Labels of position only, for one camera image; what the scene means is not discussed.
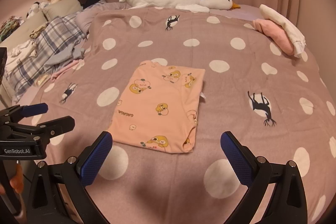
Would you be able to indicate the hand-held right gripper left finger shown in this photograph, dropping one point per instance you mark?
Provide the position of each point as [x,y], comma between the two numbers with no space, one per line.
[95,158]

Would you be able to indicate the white folded garment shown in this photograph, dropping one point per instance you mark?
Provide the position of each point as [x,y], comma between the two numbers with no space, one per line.
[283,22]

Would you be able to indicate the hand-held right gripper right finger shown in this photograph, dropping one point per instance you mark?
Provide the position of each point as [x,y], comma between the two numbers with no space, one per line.
[236,158]

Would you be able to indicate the pink folded garment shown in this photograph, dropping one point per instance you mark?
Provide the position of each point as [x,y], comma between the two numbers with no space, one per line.
[275,32]

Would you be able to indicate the light pink cloth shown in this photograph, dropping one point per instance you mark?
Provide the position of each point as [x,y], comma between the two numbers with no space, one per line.
[63,71]

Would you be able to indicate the blue grey cloth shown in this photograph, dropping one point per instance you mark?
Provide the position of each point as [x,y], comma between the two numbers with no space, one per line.
[63,58]

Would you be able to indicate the lilac duvet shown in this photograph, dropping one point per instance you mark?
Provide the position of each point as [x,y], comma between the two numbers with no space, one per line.
[89,16]

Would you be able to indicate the pink cartoon print shirt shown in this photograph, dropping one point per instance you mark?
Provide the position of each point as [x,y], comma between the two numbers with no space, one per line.
[152,98]

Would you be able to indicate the green knit toy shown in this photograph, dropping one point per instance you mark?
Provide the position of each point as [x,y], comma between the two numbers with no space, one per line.
[9,27]

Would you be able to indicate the plaid quilt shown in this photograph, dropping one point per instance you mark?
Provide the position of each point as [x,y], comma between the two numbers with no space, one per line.
[52,37]

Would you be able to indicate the person's left hand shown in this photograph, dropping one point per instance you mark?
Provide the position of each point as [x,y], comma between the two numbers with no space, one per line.
[17,179]

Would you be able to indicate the brown polka dot blanket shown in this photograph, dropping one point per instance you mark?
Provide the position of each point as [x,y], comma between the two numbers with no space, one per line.
[236,77]

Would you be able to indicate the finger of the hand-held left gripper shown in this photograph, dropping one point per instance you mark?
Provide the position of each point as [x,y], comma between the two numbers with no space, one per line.
[34,108]
[57,125]

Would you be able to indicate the white frilly cloth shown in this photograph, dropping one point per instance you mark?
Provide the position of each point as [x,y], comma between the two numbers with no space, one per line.
[22,49]

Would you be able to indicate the beige pillow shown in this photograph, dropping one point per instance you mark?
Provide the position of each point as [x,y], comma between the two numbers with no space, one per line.
[26,27]

